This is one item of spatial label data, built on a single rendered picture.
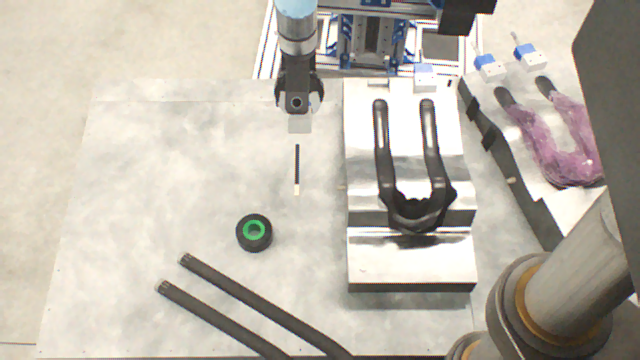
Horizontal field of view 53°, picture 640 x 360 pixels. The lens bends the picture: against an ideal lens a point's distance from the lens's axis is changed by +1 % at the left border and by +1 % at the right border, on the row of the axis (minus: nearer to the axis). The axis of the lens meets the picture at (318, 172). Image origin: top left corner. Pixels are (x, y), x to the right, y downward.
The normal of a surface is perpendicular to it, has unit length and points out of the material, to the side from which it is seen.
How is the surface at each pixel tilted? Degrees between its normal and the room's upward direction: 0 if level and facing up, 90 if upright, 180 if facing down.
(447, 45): 0
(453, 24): 90
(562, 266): 90
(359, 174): 26
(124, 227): 0
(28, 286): 0
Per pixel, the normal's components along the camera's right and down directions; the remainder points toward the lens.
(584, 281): -0.75, 0.57
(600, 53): -1.00, 0.00
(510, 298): 0.00, -0.50
